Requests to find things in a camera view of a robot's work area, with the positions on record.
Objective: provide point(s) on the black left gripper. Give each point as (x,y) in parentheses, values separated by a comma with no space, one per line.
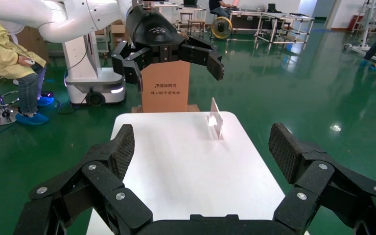
(152,29)

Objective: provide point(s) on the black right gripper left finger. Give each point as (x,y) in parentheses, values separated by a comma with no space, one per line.
(77,194)

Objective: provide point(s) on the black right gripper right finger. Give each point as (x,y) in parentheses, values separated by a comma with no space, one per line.
(324,194)

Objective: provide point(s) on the small brown cardboard box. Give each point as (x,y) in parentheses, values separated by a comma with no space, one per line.
(165,77)

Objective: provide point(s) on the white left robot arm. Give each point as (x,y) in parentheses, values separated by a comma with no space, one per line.
(77,19)

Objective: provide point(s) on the red floor box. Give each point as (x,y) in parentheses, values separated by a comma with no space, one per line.
(356,22)

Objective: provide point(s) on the wooden stool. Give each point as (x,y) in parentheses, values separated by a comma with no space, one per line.
(196,22)
(185,13)

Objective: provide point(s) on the white table with laptop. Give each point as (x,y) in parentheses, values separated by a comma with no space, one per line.
(168,6)

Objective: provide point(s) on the stacked brown cardboard boxes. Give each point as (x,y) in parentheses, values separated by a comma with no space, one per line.
(118,30)

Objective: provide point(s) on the brown wooden board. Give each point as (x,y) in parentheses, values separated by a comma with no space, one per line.
(194,108)

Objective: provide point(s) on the dark laptop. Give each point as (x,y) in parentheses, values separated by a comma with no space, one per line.
(190,3)

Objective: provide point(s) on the seated person in dark shirt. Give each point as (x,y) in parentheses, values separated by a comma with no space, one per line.
(217,5)

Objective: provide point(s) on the clear acrylic sign stand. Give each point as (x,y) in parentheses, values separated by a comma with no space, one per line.
(215,120)

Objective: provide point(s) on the white robot body column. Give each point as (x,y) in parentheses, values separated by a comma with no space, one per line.
(81,65)

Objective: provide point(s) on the black flight case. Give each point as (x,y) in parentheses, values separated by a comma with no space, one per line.
(246,22)

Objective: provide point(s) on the blue shoe cover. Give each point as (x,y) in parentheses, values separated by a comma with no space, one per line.
(45,101)
(32,119)

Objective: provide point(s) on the large brown cardboard sheet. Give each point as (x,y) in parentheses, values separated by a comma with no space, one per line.
(29,39)

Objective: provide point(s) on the white standing fan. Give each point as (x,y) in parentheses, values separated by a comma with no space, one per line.
(13,27)

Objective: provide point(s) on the person in yellow jacket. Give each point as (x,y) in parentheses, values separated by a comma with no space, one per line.
(0,48)

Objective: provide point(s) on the white pipe-frame workbench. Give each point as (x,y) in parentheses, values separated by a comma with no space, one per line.
(285,16)

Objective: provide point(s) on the white metal stand frame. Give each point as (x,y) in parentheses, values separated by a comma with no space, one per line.
(367,32)

